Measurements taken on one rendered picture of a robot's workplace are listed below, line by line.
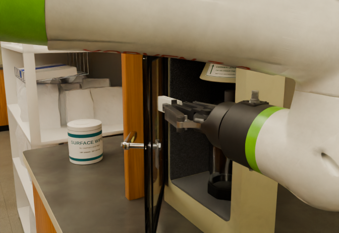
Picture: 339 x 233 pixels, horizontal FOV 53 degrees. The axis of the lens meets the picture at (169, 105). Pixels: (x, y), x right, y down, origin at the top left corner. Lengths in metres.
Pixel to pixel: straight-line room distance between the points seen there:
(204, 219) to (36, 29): 0.67
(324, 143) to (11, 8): 0.31
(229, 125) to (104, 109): 1.51
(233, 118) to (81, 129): 0.89
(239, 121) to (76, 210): 0.67
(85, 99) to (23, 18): 1.57
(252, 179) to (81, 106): 1.28
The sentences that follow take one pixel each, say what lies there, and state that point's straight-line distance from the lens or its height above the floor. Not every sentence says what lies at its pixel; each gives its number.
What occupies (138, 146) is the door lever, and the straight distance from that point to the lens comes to 0.68.
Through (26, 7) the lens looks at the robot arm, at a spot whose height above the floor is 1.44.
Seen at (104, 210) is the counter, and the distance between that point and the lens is 1.00.
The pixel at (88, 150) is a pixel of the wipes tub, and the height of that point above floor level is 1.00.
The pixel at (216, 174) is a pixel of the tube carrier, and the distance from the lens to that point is 0.87.
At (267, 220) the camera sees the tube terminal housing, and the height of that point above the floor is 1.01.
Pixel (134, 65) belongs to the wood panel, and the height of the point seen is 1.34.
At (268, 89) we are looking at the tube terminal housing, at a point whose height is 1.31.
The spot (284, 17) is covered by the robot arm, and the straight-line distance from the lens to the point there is 0.33.
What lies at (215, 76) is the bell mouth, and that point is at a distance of 0.77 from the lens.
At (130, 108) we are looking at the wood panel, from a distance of 0.95.
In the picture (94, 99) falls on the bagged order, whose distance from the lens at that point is 1.91.
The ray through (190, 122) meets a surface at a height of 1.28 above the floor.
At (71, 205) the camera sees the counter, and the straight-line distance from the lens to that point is 1.05.
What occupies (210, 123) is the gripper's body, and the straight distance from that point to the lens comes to 0.50.
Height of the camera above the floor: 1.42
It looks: 12 degrees down
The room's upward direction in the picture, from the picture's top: straight up
